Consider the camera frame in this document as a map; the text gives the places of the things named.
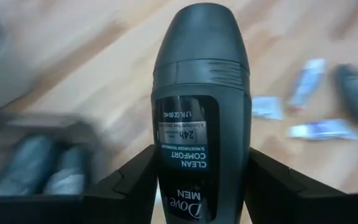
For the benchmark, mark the small blue-white toothpaste tube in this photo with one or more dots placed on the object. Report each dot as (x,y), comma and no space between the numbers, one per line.
(306,82)
(322,130)
(267,107)

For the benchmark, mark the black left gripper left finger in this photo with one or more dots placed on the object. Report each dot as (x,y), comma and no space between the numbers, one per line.
(126,193)

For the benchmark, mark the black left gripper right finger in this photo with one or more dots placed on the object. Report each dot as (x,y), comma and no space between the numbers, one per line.
(278,193)

